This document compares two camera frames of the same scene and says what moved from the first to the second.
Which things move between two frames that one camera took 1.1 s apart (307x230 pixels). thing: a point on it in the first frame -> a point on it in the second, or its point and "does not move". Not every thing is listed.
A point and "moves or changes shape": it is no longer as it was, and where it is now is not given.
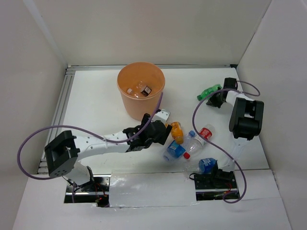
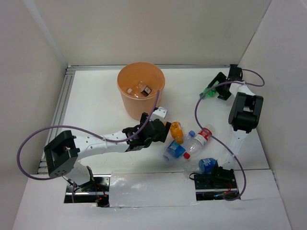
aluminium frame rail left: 53,133 does not move
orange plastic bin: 140,85 does not move
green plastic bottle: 206,91 moves or changes shape
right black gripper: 212,101 -> 221,77
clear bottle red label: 196,144 does not move
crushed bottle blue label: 174,150 does not move
